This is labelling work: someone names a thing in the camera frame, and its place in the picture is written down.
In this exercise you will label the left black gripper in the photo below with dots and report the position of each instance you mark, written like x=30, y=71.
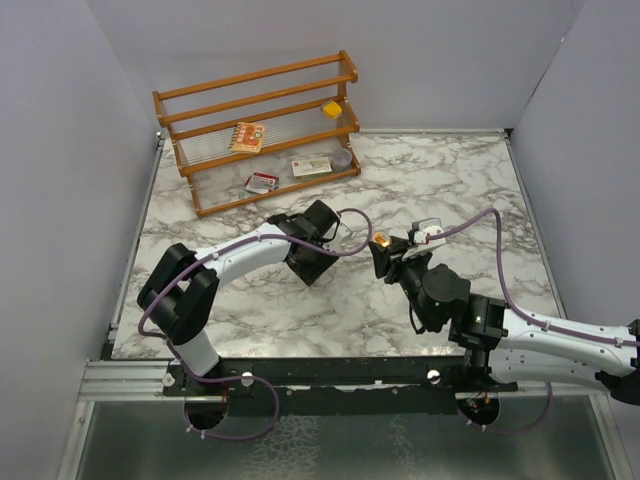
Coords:
x=310, y=274

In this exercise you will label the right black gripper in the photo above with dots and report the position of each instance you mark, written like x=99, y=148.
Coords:
x=397, y=246

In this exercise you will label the clear pill bottle gold lid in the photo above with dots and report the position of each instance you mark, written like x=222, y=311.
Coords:
x=382, y=239

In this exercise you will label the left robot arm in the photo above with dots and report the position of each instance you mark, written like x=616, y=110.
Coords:
x=180, y=291

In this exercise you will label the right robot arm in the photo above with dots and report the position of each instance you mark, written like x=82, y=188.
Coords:
x=503, y=343

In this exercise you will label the white green stapler box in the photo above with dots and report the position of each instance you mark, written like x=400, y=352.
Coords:
x=307, y=169

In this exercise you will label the red white staples packet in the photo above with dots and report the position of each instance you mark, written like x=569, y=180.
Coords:
x=261, y=183

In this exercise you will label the clear round pin jar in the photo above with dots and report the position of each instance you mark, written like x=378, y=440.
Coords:
x=341, y=160

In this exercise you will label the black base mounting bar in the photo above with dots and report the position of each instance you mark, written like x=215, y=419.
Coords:
x=334, y=386

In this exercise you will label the wooden three-tier shelf rack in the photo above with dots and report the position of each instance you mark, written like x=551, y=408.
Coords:
x=200, y=120

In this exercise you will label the orange spiral notebook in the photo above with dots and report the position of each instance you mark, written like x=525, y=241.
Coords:
x=247, y=138

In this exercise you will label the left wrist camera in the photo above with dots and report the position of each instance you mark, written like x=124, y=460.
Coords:
x=340, y=236

